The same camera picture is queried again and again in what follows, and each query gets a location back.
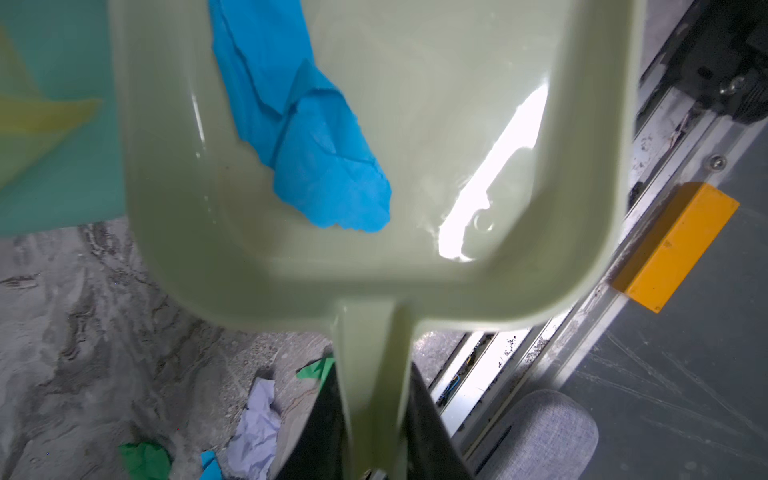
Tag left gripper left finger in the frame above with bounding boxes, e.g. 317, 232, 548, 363
276, 366, 345, 480

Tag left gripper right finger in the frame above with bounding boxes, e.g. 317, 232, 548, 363
405, 363, 473, 480

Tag yellow block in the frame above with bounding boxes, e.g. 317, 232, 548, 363
612, 182, 740, 313

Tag green paper scrap front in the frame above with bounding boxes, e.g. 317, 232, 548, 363
295, 356, 335, 390

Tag purple paper scrap left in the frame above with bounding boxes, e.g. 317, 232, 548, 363
226, 378, 281, 479

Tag green paper scrap left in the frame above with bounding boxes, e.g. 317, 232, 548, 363
118, 442, 171, 480

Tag green bin with bag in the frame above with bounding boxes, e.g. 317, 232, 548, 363
1, 1, 126, 236

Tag green paper scrap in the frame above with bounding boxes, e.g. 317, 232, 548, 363
295, 356, 335, 390
118, 442, 171, 480

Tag pale green dustpan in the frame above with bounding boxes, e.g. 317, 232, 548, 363
108, 1, 645, 479

